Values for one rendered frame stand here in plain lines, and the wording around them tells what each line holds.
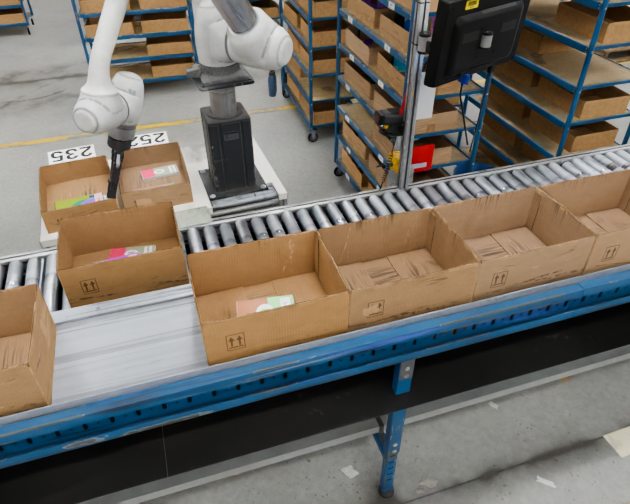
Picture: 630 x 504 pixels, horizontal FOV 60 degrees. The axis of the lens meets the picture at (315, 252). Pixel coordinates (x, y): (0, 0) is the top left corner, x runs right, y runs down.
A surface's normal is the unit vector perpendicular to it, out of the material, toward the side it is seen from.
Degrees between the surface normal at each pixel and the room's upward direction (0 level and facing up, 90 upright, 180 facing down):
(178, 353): 0
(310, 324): 91
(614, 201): 90
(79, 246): 89
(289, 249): 90
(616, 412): 0
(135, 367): 0
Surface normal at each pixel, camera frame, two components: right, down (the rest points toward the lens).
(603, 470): 0.00, -0.78
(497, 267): 0.29, 0.60
